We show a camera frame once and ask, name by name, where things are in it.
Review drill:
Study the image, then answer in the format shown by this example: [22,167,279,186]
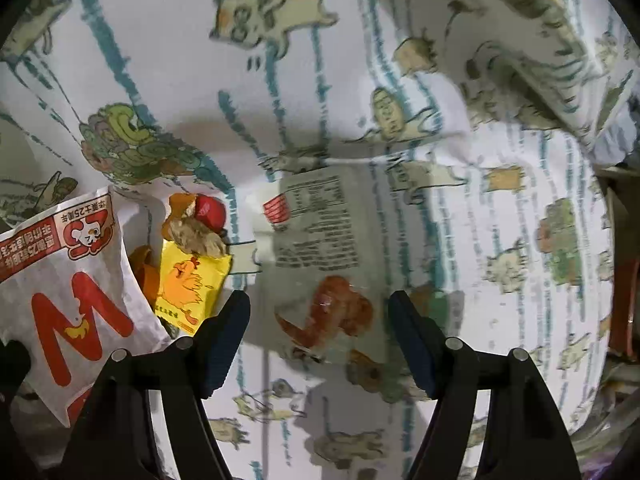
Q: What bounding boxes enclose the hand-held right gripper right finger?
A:
[387,290,585,480]

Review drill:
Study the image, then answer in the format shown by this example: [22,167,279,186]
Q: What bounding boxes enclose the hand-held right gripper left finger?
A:
[57,290,251,480]

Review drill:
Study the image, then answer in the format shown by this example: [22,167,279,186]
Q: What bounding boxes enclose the yellow chicken print packet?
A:
[152,239,234,337]

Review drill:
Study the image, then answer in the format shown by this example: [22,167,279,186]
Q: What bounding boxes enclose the large orange peel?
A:
[127,245,162,307]

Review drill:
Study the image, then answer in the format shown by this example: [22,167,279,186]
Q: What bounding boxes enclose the red bottle cap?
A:
[194,195,229,232]

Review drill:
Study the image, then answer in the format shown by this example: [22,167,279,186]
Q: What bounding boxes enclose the small orange peel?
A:
[167,192,199,225]

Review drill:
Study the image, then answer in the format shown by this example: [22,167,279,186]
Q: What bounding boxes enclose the clear plastic food wrapper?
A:
[251,166,467,403]

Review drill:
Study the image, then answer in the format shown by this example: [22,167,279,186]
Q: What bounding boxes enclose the red snack packet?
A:
[0,185,173,428]

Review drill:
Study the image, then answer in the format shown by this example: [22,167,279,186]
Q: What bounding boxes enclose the printed blanket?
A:
[0,0,640,480]

